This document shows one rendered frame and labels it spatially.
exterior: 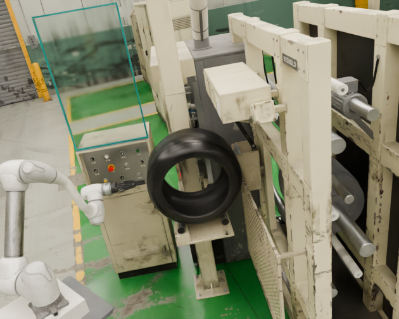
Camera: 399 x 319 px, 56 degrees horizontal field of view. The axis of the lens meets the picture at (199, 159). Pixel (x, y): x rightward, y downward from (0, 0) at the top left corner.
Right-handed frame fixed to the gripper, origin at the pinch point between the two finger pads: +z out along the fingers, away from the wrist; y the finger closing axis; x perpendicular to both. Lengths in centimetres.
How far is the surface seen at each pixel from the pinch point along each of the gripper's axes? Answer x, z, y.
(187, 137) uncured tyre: -41, 38, -34
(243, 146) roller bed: -10, 77, 6
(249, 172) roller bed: 1, 76, -13
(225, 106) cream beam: -66, 58, -68
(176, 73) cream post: -72, 39, -6
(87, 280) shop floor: 106, -74, 36
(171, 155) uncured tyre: -35, 28, -42
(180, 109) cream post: -49, 38, -6
